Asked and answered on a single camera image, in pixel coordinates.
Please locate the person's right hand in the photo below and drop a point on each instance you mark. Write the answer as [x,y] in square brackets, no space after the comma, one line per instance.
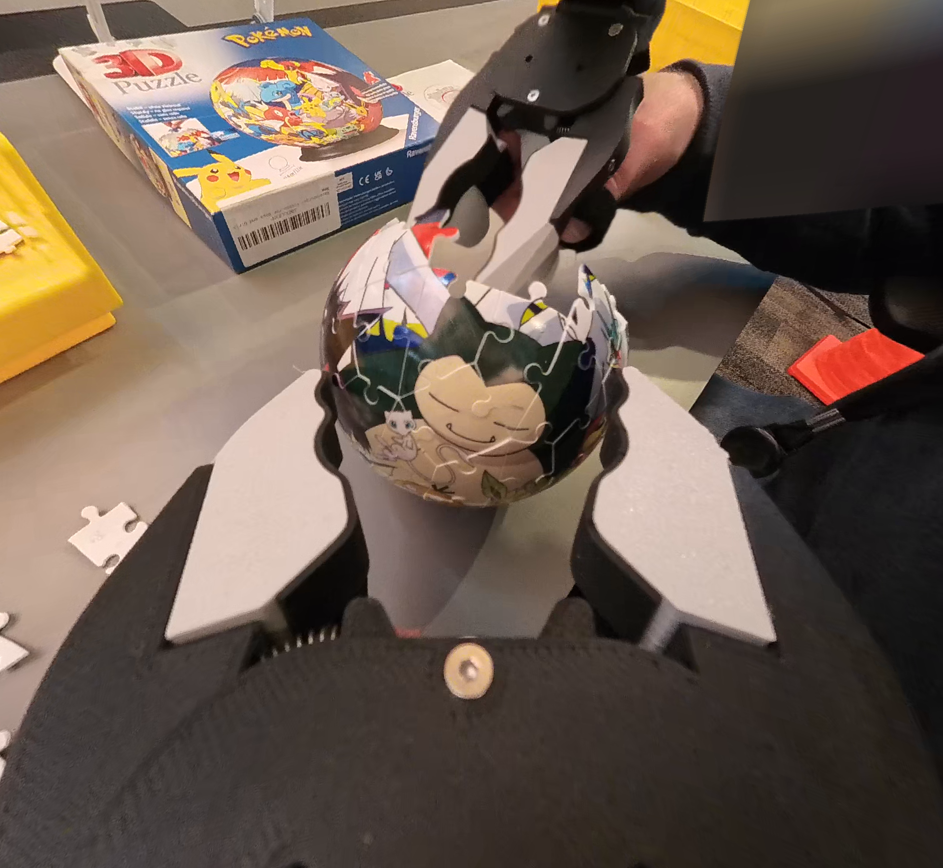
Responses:
[663,131]

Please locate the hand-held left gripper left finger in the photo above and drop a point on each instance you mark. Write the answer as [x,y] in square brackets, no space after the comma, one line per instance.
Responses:
[258,529]

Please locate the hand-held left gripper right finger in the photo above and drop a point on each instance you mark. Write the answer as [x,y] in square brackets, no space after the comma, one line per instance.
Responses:
[685,529]

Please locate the yellow plastic bin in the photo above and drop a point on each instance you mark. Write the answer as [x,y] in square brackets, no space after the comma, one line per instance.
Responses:
[44,308]

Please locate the blue puzzle box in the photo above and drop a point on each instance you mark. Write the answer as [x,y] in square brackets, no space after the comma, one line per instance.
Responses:
[221,109]

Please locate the red plastic part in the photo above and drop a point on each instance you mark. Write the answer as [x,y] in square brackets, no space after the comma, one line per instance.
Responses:
[862,359]

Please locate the colourful puzzle ball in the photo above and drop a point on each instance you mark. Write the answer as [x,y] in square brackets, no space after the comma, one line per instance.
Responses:
[471,411]

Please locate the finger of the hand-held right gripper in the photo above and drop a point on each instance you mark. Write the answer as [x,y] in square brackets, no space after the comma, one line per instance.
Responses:
[549,183]
[449,160]

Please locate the white instruction sheet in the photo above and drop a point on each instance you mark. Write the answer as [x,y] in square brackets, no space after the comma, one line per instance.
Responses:
[442,91]

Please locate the group of white puzzle pieces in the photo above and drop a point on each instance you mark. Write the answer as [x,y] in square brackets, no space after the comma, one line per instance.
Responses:
[107,533]
[11,238]

